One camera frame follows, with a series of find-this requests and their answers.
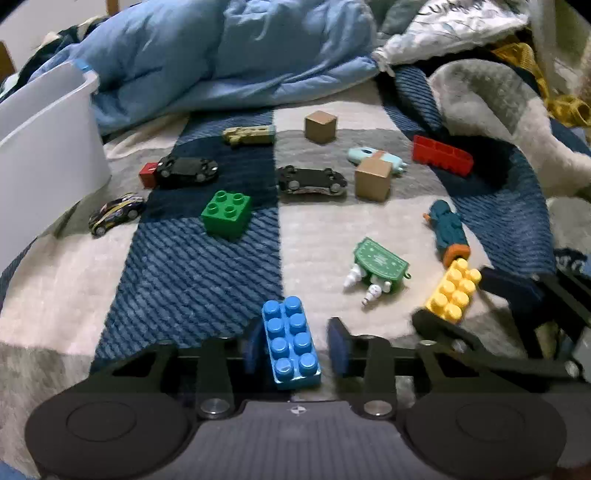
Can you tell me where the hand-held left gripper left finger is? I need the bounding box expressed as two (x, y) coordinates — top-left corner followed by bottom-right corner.
(90, 318), (267, 418)

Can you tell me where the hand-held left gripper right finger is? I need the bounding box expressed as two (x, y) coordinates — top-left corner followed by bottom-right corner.
(327, 318), (513, 418)

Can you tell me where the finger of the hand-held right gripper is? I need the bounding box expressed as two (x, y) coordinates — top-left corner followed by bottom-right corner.
(412, 308), (579, 383)
(479, 266), (561, 303)

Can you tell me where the blue toy building brick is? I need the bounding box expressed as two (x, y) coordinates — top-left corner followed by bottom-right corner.
(261, 296), (322, 391)

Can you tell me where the yellow toy building brick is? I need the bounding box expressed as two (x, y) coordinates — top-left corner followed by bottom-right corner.
(424, 258), (482, 323)

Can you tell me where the light blue toy figure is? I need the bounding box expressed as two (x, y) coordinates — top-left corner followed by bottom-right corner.
(347, 147), (408, 177)

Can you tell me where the white plastic container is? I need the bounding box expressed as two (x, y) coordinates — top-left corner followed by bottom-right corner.
(0, 61), (112, 272)

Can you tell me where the teal and orange toy figure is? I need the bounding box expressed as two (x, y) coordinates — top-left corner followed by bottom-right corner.
(423, 200), (471, 268)

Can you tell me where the green toy with white snowmen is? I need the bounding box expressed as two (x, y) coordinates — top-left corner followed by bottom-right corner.
(342, 237), (411, 307)

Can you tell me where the blue grey checked blanket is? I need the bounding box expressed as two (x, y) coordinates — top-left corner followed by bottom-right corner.
(0, 62), (591, 467)

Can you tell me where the green toy building brick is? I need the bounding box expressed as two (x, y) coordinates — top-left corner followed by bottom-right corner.
(201, 190), (252, 240)

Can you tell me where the red plastic toy block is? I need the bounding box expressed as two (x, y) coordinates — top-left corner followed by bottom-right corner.
(412, 135), (474, 177)

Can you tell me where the large wooden cube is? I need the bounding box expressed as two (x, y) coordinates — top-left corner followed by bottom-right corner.
(355, 160), (392, 202)

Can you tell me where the overturned black toy car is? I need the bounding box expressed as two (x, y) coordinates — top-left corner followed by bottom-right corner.
(276, 165), (348, 198)

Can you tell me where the black and yellow toy racing car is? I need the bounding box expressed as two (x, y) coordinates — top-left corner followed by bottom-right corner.
(89, 193), (146, 237)

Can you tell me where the mustard knitted cloth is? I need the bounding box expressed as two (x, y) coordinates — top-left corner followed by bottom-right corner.
(489, 41), (591, 129)

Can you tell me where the olive toy tank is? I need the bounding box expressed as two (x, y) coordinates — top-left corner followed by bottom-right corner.
(222, 124), (277, 147)

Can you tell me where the small wooden cube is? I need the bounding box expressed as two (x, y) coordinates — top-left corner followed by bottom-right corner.
(304, 111), (337, 145)

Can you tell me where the white leaf printed quilt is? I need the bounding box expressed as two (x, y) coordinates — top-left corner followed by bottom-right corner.
(372, 0), (532, 77)

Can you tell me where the light blue duvet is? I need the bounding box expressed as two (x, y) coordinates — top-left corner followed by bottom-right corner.
(28, 0), (384, 136)

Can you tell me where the brown wooden headboard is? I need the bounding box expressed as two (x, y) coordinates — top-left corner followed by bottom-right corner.
(0, 41), (17, 85)

